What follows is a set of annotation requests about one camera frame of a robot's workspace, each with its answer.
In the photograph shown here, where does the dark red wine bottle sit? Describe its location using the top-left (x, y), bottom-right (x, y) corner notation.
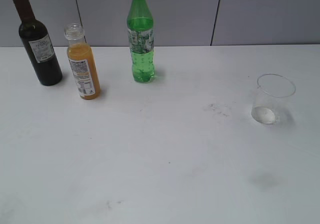
top-left (12, 0), bottom-right (63, 86)

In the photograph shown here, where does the transparent plastic cup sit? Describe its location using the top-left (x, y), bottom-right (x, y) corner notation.
top-left (251, 73), bottom-right (296, 125)

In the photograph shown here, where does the green soda bottle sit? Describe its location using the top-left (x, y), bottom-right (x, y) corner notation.
top-left (126, 0), bottom-right (155, 83)

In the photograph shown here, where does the orange juice bottle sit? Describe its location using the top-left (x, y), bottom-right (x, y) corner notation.
top-left (64, 24), bottom-right (101, 100)

